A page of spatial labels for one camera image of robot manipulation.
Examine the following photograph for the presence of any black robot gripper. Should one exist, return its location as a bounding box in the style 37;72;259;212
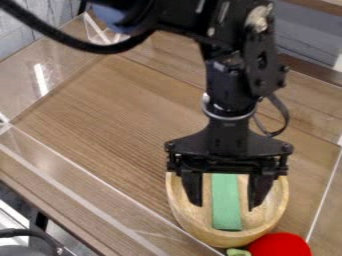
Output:
164;120;294;210

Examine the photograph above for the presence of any green rectangular block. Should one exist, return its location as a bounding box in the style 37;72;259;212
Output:
211;174;242;231

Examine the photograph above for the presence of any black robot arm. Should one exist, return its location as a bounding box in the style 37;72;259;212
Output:
0;0;294;208

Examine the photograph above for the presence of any brown wooden bowl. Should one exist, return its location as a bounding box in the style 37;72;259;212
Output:
166;172;290;248

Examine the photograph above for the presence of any small green toy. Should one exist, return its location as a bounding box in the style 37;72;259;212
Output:
226;248;253;256

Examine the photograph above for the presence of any red round plush toy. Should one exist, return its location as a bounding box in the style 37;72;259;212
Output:
249;232;313;256

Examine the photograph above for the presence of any clear acrylic enclosure wall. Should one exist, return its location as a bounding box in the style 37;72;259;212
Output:
0;120;222;256

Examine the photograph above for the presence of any black cable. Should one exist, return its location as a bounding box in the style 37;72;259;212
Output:
0;228;62;256

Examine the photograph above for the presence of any black metal table bracket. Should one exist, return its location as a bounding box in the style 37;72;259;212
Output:
28;208;78;256

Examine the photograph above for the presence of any clear acrylic corner bracket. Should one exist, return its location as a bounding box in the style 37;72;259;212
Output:
83;12;130;45

